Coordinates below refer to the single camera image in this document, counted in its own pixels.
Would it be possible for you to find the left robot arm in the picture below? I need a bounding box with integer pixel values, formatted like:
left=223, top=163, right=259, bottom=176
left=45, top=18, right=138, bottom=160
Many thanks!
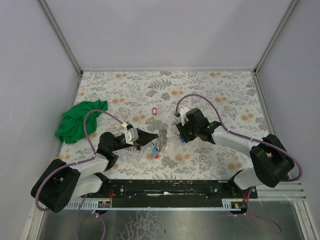
left=30, top=125, right=159, bottom=213

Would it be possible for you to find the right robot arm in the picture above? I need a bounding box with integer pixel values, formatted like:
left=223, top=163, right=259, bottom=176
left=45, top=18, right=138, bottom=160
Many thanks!
left=174, top=107, right=295, bottom=190

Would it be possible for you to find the green cloth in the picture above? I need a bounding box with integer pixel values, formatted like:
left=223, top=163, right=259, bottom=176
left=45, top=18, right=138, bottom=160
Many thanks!
left=54, top=99, right=108, bottom=144

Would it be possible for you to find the red key tag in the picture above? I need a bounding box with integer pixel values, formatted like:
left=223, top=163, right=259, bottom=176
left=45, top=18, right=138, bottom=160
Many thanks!
left=152, top=107, right=157, bottom=115

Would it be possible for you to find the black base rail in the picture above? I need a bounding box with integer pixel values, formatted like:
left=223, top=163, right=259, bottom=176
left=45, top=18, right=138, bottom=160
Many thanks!
left=87, top=179, right=258, bottom=210

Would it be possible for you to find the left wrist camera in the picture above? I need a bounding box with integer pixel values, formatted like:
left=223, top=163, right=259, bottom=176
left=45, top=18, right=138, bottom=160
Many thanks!
left=124, top=127, right=139, bottom=145

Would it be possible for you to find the white cable duct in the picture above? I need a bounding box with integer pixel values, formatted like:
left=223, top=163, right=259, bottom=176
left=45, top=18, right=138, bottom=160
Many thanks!
left=64, top=199, right=112, bottom=211

